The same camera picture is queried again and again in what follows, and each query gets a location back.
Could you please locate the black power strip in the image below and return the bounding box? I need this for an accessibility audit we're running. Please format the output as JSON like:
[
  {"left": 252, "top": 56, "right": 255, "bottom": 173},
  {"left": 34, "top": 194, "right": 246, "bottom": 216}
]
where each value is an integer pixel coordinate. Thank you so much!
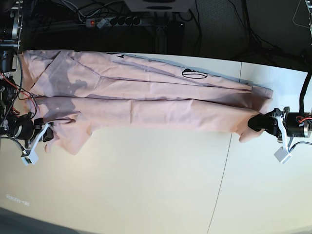
[{"left": 85, "top": 16, "right": 143, "bottom": 29}]

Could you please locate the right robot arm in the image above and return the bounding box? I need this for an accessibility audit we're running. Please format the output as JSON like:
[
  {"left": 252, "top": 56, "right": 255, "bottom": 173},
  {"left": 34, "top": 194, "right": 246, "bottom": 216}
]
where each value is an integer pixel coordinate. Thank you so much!
[{"left": 0, "top": 0, "right": 53, "bottom": 157}]

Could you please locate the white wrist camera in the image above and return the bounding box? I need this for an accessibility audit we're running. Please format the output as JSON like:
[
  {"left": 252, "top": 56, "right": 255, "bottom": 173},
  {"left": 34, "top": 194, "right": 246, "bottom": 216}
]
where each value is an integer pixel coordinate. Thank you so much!
[
  {"left": 274, "top": 147, "right": 292, "bottom": 164},
  {"left": 21, "top": 150, "right": 39, "bottom": 166}
]

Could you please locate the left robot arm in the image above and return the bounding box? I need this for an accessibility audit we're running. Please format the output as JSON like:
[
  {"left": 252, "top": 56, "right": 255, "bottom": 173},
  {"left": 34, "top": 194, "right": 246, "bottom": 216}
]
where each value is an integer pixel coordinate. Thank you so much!
[{"left": 248, "top": 47, "right": 312, "bottom": 153}]

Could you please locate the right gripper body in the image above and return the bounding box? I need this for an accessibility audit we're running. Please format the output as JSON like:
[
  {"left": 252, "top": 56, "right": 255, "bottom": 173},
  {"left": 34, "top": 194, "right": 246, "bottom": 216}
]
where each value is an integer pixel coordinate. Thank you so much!
[{"left": 3, "top": 113, "right": 54, "bottom": 151}]

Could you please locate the pink T-shirt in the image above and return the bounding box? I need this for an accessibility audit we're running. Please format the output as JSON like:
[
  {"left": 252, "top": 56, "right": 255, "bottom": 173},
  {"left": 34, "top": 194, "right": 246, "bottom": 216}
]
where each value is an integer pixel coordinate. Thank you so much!
[{"left": 20, "top": 50, "right": 273, "bottom": 155}]

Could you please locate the aluminium table leg post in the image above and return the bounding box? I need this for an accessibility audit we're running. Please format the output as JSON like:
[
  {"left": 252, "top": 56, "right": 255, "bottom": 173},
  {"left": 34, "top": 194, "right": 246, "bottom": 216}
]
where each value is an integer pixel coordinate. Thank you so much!
[{"left": 155, "top": 27, "right": 167, "bottom": 54}]

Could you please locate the white box with oval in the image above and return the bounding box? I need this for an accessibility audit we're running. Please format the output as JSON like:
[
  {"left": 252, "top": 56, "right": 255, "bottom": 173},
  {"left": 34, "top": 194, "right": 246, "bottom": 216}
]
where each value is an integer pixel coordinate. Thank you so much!
[{"left": 124, "top": 0, "right": 195, "bottom": 12}]

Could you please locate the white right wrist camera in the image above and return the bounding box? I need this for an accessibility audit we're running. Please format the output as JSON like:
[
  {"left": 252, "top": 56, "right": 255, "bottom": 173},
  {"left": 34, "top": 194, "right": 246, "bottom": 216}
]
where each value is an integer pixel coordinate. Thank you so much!
[{"left": 21, "top": 150, "right": 39, "bottom": 166}]

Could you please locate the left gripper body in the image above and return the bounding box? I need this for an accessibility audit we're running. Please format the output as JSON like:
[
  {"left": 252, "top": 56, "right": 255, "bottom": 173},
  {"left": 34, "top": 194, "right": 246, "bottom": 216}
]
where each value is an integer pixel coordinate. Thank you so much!
[{"left": 267, "top": 107, "right": 312, "bottom": 149}]

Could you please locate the black power adapter box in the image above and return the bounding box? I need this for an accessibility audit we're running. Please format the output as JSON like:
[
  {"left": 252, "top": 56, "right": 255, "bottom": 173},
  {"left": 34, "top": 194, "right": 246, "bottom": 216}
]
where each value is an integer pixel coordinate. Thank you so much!
[{"left": 167, "top": 20, "right": 185, "bottom": 37}]

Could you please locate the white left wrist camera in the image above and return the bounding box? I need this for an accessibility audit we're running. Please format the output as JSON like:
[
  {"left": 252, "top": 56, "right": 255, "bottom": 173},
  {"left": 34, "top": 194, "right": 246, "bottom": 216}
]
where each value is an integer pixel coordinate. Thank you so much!
[{"left": 274, "top": 147, "right": 292, "bottom": 164}]

